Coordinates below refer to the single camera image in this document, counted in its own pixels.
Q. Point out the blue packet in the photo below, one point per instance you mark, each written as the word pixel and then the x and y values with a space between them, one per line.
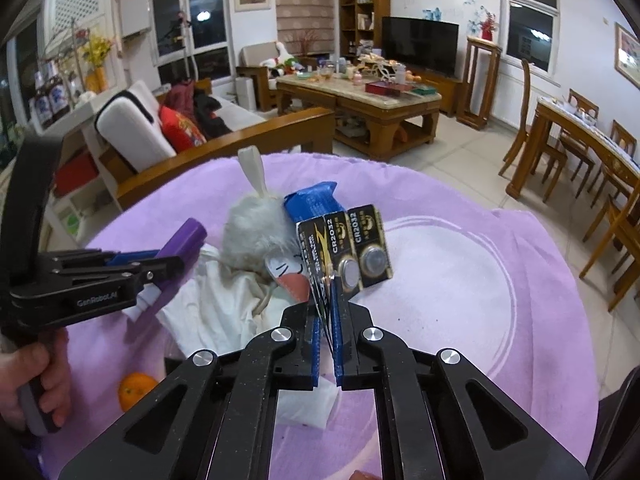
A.
pixel 315 200

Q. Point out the black television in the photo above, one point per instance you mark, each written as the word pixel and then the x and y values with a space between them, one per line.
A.
pixel 420 47

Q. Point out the balcony glass door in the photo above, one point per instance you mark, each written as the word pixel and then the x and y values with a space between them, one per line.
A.
pixel 170 25

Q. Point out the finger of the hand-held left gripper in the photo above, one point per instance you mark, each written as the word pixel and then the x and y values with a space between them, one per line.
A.
pixel 150 272
pixel 132 259

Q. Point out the wooden dining table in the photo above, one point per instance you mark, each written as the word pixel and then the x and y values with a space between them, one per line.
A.
pixel 590 135

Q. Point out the white fluffy plush toy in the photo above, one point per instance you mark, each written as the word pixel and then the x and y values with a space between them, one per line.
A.
pixel 250 235

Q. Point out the wooden sofa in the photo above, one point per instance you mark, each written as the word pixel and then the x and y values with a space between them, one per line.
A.
pixel 250 140

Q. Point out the white shelf unit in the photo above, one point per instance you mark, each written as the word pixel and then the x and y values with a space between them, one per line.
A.
pixel 107 195

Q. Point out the wooden coffee table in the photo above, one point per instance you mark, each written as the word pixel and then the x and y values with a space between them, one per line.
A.
pixel 350 95

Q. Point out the white tissue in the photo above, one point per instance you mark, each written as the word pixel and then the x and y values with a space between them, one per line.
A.
pixel 310 410
pixel 220 300

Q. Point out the black coin battery card strip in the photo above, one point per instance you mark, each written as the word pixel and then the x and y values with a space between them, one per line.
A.
pixel 367 240

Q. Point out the red pillow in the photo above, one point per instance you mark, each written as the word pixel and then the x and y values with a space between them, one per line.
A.
pixel 182 130

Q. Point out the wooden television stand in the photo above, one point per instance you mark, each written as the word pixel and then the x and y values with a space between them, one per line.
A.
pixel 445 92

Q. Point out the red flower vase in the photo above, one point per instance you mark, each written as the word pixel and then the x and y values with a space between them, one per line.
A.
pixel 486 27

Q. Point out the white wall cabinet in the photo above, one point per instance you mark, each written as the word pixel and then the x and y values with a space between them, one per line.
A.
pixel 135 2

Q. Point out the dark clothes pile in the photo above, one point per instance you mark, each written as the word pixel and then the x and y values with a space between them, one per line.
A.
pixel 205 110

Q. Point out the orange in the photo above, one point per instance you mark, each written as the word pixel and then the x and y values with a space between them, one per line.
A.
pixel 136 391

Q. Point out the white goose plush toy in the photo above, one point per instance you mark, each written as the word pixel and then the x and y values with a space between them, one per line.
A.
pixel 282 57

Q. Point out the person's right hand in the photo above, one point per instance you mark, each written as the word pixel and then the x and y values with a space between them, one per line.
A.
pixel 365 475

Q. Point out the wide framed flower painting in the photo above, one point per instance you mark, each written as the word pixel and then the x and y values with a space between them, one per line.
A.
pixel 629 57

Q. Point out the red twig decoration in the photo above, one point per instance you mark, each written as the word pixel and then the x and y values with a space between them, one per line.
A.
pixel 307 42

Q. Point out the person's left hand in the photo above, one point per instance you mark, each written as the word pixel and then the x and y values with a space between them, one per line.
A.
pixel 50 370

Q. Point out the purple tablecloth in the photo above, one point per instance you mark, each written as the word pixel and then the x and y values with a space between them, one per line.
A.
pixel 450 310

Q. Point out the purple tube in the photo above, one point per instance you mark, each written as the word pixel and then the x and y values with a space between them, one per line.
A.
pixel 185 240

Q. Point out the white ornate fruit stand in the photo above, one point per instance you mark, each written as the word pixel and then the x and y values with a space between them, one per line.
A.
pixel 377 66

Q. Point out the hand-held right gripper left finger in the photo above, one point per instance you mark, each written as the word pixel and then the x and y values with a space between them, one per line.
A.
pixel 315 360

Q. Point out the dark night window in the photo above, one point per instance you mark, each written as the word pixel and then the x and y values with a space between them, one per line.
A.
pixel 530 25

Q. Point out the red storage box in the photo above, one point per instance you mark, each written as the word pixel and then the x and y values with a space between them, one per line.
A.
pixel 75 175

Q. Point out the red flat box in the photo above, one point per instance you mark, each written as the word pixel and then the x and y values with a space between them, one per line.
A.
pixel 387 88

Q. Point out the wooden armchair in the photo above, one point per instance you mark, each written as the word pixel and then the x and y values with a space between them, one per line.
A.
pixel 252 57

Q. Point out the wooden bookshelf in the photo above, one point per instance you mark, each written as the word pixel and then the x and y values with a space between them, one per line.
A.
pixel 347 15

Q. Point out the tall wooden plant stand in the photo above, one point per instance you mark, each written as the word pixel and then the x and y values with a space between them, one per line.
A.
pixel 477 85

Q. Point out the green flat box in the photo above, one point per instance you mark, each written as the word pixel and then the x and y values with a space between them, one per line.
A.
pixel 424 90

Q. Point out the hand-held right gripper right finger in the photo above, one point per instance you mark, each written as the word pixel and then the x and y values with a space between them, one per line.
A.
pixel 339 350

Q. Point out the striped roller blind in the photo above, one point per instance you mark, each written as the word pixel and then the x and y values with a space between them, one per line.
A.
pixel 304 7

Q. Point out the yellow artificial flowers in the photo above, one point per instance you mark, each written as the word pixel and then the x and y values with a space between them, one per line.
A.
pixel 97 52

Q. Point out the bottle with blue label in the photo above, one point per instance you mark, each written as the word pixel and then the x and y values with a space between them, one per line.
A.
pixel 59 97
pixel 42 105

